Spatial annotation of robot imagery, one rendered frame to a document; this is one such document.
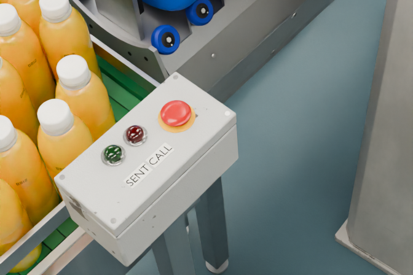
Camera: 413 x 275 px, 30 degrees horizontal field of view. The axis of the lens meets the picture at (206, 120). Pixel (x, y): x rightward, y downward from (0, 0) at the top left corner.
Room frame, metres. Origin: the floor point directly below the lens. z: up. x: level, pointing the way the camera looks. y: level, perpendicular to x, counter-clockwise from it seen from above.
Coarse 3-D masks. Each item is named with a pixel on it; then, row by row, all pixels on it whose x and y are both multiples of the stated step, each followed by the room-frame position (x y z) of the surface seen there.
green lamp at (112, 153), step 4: (112, 144) 0.49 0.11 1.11; (108, 148) 0.48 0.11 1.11; (112, 148) 0.48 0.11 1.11; (116, 148) 0.48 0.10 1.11; (120, 148) 0.48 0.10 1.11; (104, 152) 0.48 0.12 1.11; (108, 152) 0.48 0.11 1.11; (112, 152) 0.48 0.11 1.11; (116, 152) 0.48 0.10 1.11; (120, 152) 0.48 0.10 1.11; (104, 156) 0.48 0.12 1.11; (108, 156) 0.47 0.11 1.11; (112, 156) 0.47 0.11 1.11; (116, 156) 0.47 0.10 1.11; (120, 156) 0.47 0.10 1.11; (108, 160) 0.47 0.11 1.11; (112, 160) 0.47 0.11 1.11; (116, 160) 0.47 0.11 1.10
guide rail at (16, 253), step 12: (60, 204) 0.49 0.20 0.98; (48, 216) 0.48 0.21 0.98; (60, 216) 0.48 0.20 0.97; (36, 228) 0.46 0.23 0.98; (48, 228) 0.47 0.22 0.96; (24, 240) 0.45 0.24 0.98; (36, 240) 0.46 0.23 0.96; (12, 252) 0.43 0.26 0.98; (24, 252) 0.44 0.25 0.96; (0, 264) 0.42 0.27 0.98; (12, 264) 0.43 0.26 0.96
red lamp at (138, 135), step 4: (128, 128) 0.51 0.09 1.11; (132, 128) 0.51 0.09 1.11; (136, 128) 0.51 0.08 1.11; (140, 128) 0.51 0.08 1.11; (128, 132) 0.50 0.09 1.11; (132, 132) 0.50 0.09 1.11; (136, 132) 0.50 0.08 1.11; (140, 132) 0.50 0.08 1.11; (128, 136) 0.50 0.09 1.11; (132, 136) 0.50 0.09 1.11; (136, 136) 0.50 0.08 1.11; (140, 136) 0.50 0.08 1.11; (128, 140) 0.50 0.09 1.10; (132, 140) 0.49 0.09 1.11; (136, 140) 0.49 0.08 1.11; (140, 140) 0.49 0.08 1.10
